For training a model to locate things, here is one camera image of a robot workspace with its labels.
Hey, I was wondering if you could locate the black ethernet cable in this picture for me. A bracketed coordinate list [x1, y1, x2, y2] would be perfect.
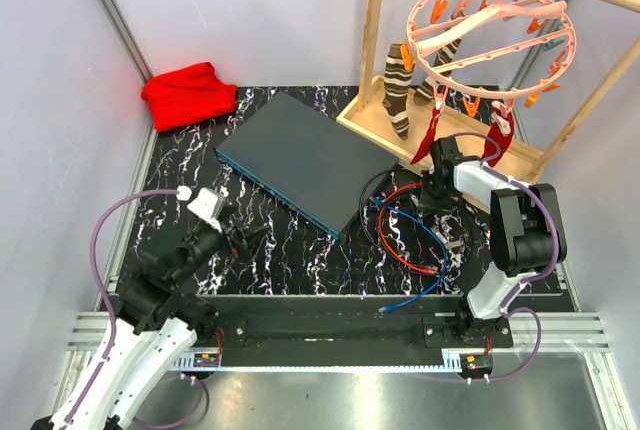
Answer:
[359, 168, 476, 271]

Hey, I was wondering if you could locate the red sock left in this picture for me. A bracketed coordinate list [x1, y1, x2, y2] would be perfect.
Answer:
[410, 101, 444, 165]

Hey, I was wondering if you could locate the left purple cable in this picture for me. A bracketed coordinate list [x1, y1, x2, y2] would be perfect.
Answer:
[89, 188, 209, 426]

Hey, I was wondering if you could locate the red ethernet cable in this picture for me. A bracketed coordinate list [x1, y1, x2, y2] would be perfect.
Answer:
[377, 181, 451, 276]

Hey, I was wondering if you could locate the brown striped sock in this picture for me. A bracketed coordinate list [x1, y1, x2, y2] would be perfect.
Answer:
[382, 43, 413, 140]
[412, 37, 464, 105]

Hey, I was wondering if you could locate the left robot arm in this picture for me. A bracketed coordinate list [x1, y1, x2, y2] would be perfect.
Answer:
[32, 223, 269, 429]

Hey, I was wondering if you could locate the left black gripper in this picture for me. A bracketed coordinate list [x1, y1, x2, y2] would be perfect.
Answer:
[172, 205, 270, 286]

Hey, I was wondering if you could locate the brown striped sock front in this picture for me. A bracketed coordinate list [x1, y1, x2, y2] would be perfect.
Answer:
[382, 43, 413, 140]

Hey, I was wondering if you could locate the brown striped sock back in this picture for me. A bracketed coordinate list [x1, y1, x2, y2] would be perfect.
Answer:
[412, 37, 464, 105]

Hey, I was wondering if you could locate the wooden drying rack frame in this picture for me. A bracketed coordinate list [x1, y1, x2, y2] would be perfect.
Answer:
[337, 0, 639, 183]

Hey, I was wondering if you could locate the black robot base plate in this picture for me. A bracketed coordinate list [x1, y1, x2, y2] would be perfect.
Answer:
[94, 292, 581, 369]

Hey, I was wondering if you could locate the pink round clip hanger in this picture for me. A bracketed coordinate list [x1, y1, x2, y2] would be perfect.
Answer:
[406, 0, 577, 110]

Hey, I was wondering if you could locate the red folded cloth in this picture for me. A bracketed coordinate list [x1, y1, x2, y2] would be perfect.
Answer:
[141, 62, 237, 133]

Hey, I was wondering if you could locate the dark blue network switch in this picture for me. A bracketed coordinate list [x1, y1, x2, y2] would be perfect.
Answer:
[216, 91, 398, 239]

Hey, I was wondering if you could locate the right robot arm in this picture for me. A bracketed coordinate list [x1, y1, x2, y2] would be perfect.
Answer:
[417, 135, 567, 347]

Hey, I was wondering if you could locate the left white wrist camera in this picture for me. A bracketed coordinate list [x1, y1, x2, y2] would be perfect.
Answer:
[187, 188, 225, 232]

